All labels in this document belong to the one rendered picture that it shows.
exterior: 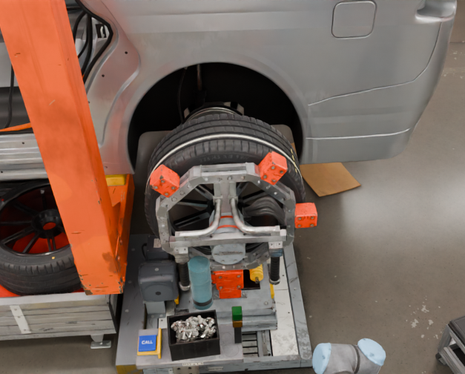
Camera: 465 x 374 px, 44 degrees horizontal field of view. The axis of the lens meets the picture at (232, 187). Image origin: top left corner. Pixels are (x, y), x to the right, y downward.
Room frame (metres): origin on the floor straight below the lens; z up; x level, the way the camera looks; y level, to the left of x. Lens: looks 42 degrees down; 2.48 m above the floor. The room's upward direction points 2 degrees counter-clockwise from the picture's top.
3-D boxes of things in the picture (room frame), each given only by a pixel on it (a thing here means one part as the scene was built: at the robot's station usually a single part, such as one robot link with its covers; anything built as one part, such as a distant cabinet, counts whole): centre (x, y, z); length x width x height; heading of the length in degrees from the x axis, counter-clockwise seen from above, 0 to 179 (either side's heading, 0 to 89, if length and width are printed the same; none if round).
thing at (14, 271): (2.05, 0.93, 0.39); 0.66 x 0.66 x 0.24
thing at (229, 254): (1.55, 0.03, 0.85); 0.21 x 0.14 x 0.14; 1
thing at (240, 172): (1.63, 0.03, 0.85); 0.54 x 0.07 x 0.54; 91
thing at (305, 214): (1.64, -0.29, 0.85); 0.09 x 0.08 x 0.07; 91
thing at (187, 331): (1.33, 0.18, 0.51); 0.20 x 0.14 x 0.13; 97
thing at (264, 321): (1.80, 0.06, 0.13); 0.50 x 0.36 x 0.10; 91
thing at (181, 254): (1.42, 0.19, 0.93); 0.09 x 0.05 x 0.05; 1
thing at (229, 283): (1.66, 0.03, 0.48); 0.16 x 0.12 x 0.17; 1
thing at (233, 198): (1.51, -0.07, 1.03); 0.19 x 0.18 x 0.11; 1
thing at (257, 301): (1.80, 0.03, 0.32); 0.40 x 0.30 x 0.28; 91
